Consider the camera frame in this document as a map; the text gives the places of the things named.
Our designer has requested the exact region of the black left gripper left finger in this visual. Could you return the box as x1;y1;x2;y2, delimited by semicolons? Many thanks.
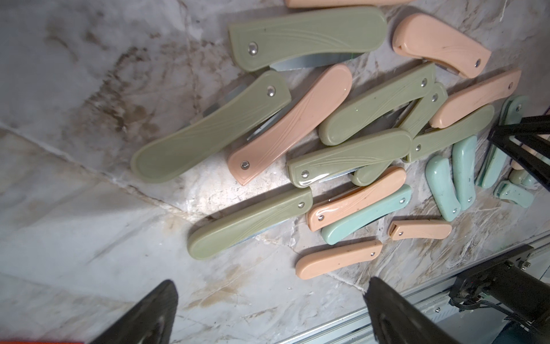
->
93;279;178;343

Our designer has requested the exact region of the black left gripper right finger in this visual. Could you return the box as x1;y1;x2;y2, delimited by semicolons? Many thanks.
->
363;277;457;344

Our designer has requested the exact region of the pink knife diagonal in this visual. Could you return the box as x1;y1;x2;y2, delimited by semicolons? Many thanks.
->
227;64;352;186

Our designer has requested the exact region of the pink knife front right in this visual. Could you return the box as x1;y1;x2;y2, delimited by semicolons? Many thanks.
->
388;219;452;241

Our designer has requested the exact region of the pink knife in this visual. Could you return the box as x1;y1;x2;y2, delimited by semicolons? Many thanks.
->
429;68;522;129
295;240;383;280
392;13;491;79
306;166;406;232
388;219;452;241

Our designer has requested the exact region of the pink knife front centre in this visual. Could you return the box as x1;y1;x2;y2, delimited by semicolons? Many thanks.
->
295;240;383;280

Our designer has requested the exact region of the mint knife centre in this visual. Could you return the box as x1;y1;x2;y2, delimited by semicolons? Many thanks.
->
321;184;413;245

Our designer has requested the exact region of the green knife lower left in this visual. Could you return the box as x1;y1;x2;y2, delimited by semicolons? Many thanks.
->
187;188;313;260

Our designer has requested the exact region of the pink knife middle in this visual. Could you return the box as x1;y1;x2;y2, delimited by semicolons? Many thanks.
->
306;166;406;232

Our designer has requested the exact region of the green knife left long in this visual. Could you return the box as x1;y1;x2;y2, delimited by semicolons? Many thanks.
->
130;70;292;183

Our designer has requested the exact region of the pink knife upper right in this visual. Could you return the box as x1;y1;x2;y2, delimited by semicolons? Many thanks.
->
429;68;522;129

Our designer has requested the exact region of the pink knife top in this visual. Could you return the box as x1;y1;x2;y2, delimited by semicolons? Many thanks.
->
392;13;491;79

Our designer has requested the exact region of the green knife top wide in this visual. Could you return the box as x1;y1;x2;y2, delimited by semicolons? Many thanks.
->
229;6;388;72

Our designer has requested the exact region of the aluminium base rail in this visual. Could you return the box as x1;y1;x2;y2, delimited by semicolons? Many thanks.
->
286;234;549;343

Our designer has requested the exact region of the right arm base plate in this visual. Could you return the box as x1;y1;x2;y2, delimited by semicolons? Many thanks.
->
449;245;549;335

